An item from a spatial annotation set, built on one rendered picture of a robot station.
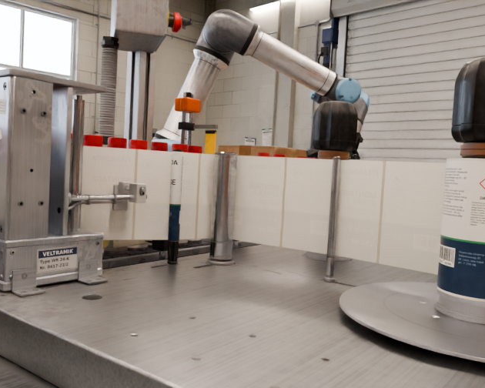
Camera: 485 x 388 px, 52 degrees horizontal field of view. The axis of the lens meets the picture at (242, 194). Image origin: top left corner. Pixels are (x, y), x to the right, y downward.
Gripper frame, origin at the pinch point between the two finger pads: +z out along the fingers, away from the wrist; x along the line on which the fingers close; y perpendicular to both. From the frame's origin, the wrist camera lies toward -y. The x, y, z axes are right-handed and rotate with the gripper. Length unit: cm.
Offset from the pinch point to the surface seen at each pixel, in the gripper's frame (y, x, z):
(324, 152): 28, -50, 19
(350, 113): 32, -52, 12
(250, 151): -26.3, -7.9, -7.9
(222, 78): -429, 322, -352
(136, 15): -2, -80, 9
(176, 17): 1, -74, 4
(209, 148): -2, -49, 18
